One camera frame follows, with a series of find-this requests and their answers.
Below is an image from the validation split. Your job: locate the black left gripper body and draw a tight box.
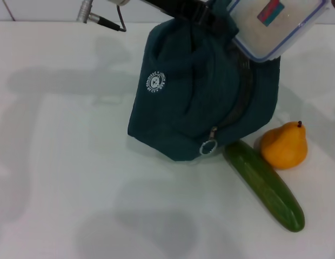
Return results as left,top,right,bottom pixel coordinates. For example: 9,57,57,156
145,0,209,25

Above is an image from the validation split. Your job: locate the clear blue-rimmed food container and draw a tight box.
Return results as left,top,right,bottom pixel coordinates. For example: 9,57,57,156
227,0,330,64

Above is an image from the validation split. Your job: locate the dark teal lunch bag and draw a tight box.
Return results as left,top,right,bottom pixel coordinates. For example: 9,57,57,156
126,0,282,162

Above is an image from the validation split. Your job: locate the green cucumber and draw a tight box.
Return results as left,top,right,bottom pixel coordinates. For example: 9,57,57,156
222,139,306,233

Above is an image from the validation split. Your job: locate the yellow orange pear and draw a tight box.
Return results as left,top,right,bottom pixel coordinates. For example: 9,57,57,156
259,120,309,170

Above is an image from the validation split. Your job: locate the silver black cable connector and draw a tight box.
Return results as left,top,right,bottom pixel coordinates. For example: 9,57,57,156
76,0,128,33

